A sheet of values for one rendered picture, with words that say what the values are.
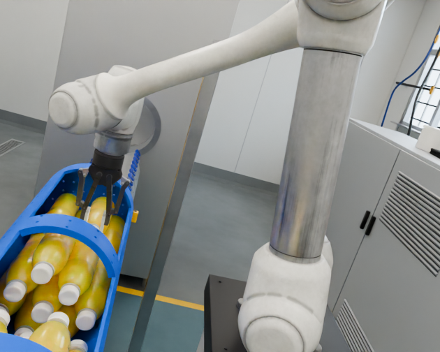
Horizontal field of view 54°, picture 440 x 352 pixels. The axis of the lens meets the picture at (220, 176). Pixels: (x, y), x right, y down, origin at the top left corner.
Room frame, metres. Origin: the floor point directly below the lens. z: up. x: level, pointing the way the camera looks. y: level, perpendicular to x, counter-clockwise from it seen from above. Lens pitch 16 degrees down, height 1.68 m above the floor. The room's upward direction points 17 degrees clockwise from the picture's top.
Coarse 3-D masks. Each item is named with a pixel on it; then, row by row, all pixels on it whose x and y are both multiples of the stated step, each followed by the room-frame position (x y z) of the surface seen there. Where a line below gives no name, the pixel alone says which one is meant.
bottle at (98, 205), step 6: (96, 198) 1.23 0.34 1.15; (102, 198) 1.22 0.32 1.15; (96, 204) 1.17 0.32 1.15; (102, 204) 1.18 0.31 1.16; (114, 204) 1.25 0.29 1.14; (90, 210) 1.13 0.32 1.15; (96, 210) 1.12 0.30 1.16; (102, 210) 1.14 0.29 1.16; (90, 216) 1.09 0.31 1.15; (96, 216) 1.09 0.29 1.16; (102, 216) 1.11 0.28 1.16; (90, 222) 1.07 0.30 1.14; (96, 222) 1.08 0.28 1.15
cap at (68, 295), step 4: (64, 288) 0.77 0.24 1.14; (68, 288) 0.77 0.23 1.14; (72, 288) 0.77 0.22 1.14; (76, 288) 0.78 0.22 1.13; (60, 292) 0.76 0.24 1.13; (64, 292) 0.76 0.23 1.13; (68, 292) 0.77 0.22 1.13; (72, 292) 0.77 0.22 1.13; (76, 292) 0.77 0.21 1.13; (60, 296) 0.76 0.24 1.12; (64, 296) 0.77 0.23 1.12; (68, 296) 0.77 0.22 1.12; (72, 296) 0.77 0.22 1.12; (76, 296) 0.77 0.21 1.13; (60, 300) 0.76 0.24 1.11; (64, 300) 0.77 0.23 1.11; (68, 300) 0.77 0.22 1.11; (72, 300) 0.77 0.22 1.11; (76, 300) 0.77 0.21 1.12; (64, 304) 0.77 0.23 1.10; (68, 304) 0.77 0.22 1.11; (72, 304) 0.77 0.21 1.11
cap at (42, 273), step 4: (40, 264) 0.77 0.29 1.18; (44, 264) 0.77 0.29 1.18; (36, 268) 0.75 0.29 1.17; (40, 268) 0.75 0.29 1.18; (44, 268) 0.75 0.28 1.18; (48, 268) 0.76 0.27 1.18; (32, 272) 0.75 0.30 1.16; (36, 272) 0.75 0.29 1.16; (40, 272) 0.75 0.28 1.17; (44, 272) 0.75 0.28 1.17; (48, 272) 0.76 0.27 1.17; (32, 276) 0.75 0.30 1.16; (36, 276) 0.75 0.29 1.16; (40, 276) 0.75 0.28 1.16; (44, 276) 0.75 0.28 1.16; (48, 276) 0.76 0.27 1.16; (36, 280) 0.75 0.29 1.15; (40, 280) 0.75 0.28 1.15; (44, 280) 0.75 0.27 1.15; (48, 280) 0.76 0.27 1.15
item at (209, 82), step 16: (208, 80) 1.90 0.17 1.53; (208, 96) 1.90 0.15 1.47; (192, 128) 1.90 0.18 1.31; (192, 144) 1.90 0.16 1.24; (192, 160) 1.90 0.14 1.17; (176, 176) 1.91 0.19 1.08; (176, 192) 1.90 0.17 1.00; (176, 208) 1.90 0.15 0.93; (176, 224) 1.91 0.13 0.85; (160, 240) 1.90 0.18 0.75; (160, 256) 1.90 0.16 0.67; (160, 272) 1.90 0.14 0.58; (144, 304) 1.90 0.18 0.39; (144, 320) 1.90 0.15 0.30; (144, 336) 1.91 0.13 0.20
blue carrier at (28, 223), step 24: (72, 168) 1.22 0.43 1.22; (48, 192) 1.04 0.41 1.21; (72, 192) 1.27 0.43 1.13; (96, 192) 1.28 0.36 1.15; (24, 216) 0.90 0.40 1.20; (48, 216) 0.87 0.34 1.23; (120, 216) 1.30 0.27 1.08; (0, 240) 0.81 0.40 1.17; (24, 240) 1.06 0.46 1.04; (96, 240) 0.86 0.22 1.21; (0, 264) 0.89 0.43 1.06; (120, 264) 0.94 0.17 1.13; (0, 336) 0.49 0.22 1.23; (96, 336) 0.78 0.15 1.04
